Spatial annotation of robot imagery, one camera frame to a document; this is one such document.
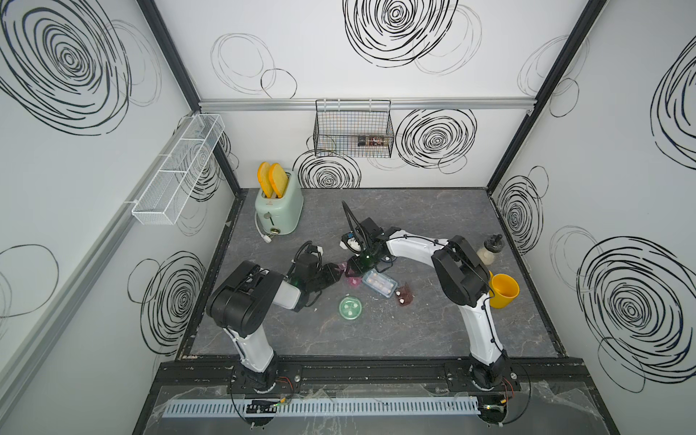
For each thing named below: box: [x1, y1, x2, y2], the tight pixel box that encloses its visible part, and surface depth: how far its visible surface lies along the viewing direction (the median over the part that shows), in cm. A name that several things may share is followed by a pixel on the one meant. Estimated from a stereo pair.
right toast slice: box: [268, 163, 290, 199], surface depth 100 cm
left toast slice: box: [257, 161, 274, 199], surface depth 97 cm
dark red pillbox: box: [395, 281, 415, 307], surface depth 90 cm
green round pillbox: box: [338, 295, 363, 320], surface depth 88 cm
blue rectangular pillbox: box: [362, 268, 398, 299], surface depth 93 cm
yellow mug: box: [487, 270, 521, 310], surface depth 85 cm
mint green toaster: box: [254, 171, 304, 236], surface depth 99 cm
